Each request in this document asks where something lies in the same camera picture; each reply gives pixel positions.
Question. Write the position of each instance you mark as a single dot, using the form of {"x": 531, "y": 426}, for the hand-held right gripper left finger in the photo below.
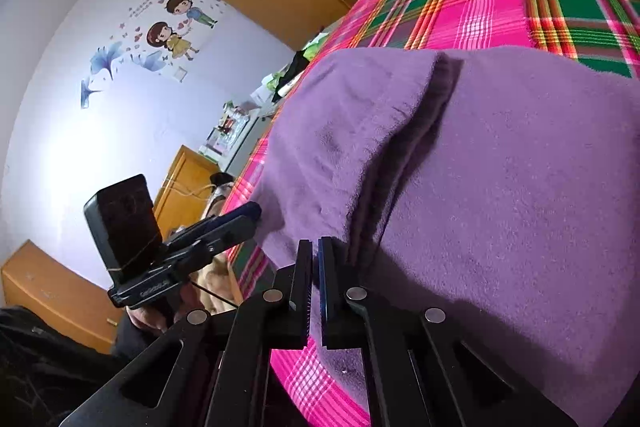
{"x": 302, "y": 297}

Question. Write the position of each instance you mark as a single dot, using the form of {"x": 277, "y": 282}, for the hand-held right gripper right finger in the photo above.
{"x": 324, "y": 297}

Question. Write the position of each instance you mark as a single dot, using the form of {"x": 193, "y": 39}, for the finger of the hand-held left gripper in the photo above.
{"x": 235, "y": 213}
{"x": 230, "y": 234}

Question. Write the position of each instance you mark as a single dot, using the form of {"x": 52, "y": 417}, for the purple sweater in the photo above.
{"x": 500, "y": 182}

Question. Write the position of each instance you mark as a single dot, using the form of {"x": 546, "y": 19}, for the person's left forearm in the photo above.
{"x": 60, "y": 367}

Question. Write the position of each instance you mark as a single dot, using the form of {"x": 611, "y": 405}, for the person's left hand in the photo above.
{"x": 155, "y": 317}

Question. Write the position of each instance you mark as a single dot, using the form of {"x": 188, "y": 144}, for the beige fleece cloth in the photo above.
{"x": 215, "y": 282}

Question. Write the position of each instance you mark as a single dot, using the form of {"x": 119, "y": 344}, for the white cabinet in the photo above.
{"x": 247, "y": 147}

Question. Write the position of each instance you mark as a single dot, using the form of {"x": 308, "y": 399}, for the low wooden cabinet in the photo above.
{"x": 55, "y": 297}

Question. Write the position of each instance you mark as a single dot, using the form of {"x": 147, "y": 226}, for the black cloth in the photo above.
{"x": 292, "y": 74}

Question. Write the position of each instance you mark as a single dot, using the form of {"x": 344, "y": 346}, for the green tissue pack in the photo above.
{"x": 317, "y": 46}

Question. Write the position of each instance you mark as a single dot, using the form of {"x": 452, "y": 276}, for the wall switch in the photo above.
{"x": 180, "y": 75}

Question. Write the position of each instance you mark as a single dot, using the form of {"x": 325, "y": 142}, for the cartoon couple wall sticker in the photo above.
{"x": 170, "y": 37}

